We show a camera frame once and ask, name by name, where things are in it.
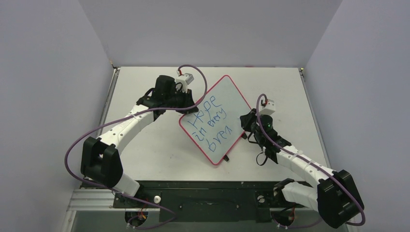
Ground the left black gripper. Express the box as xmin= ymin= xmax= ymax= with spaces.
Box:
xmin=165 ymin=88 xmax=198 ymax=115

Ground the pink-framed whiteboard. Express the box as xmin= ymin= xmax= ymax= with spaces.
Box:
xmin=179 ymin=75 xmax=251 ymax=165

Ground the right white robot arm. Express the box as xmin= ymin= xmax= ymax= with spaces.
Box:
xmin=240 ymin=109 xmax=366 ymax=229

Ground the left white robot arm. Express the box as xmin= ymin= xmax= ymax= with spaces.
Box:
xmin=80 ymin=73 xmax=198 ymax=208

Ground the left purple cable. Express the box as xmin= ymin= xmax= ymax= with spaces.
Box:
xmin=64 ymin=64 xmax=208 ymax=230

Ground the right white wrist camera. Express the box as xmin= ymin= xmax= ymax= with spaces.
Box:
xmin=258 ymin=99 xmax=276 ymax=116

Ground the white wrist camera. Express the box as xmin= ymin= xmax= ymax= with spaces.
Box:
xmin=175 ymin=73 xmax=194 ymax=93
xmin=258 ymin=99 xmax=276 ymax=116

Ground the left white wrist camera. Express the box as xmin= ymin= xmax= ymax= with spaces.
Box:
xmin=175 ymin=73 xmax=194 ymax=93

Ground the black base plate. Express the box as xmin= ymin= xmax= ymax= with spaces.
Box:
xmin=96 ymin=181 xmax=302 ymax=225

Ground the aluminium frame rail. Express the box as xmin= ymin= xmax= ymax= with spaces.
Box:
xmin=60 ymin=67 xmax=121 ymax=232

